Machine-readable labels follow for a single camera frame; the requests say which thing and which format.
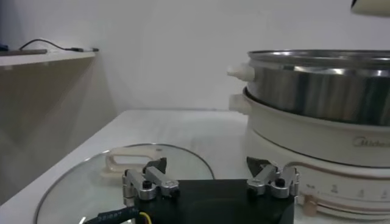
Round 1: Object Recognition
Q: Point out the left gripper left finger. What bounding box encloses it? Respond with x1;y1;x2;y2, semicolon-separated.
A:
121;156;180;208

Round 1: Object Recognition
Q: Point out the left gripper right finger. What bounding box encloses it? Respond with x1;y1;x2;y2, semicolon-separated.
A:
246;156;301;199

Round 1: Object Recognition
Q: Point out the glass pot lid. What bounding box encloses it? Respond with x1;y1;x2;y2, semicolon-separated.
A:
33;142;216;224

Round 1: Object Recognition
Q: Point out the steel steamer basket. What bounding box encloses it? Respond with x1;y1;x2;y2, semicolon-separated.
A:
227;49;390;127

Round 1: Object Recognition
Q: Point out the white electric cooker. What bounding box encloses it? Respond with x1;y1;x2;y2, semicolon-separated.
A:
228;88;390;222

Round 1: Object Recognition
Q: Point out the white side desk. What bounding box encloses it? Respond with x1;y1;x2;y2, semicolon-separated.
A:
0;50;98;205

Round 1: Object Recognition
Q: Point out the black smartphone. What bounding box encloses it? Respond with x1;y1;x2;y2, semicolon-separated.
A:
0;48;48;57

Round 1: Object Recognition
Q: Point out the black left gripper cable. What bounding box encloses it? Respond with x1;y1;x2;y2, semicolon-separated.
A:
83;206;153;224

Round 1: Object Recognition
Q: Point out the black charging cable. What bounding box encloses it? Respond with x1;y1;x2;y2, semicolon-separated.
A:
18;38;100;52

